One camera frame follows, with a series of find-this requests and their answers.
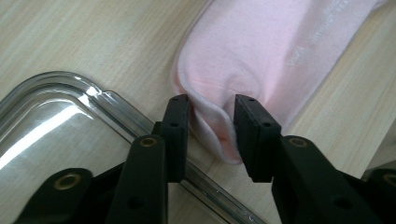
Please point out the pink sock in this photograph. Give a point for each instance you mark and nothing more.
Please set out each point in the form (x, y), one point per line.
(249, 46)

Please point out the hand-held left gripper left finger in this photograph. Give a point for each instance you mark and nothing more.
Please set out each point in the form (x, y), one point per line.
(177, 140)

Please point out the clear plastic lid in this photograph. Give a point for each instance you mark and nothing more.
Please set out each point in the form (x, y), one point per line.
(62, 124)

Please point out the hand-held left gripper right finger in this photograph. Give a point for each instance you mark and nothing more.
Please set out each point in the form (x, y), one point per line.
(258, 146)

